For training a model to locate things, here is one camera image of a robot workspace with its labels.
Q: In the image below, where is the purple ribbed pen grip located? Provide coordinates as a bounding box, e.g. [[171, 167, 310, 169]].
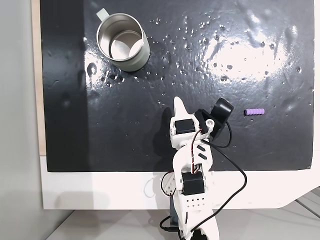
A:
[[244, 107, 265, 116]]

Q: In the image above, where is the black camera box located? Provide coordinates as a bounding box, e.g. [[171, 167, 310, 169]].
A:
[[208, 97, 235, 140]]

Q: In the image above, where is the pale green steel mug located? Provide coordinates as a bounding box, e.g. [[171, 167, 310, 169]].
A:
[[96, 8, 151, 73]]

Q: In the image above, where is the black glossy mat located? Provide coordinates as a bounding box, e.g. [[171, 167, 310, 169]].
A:
[[39, 0, 315, 173]]

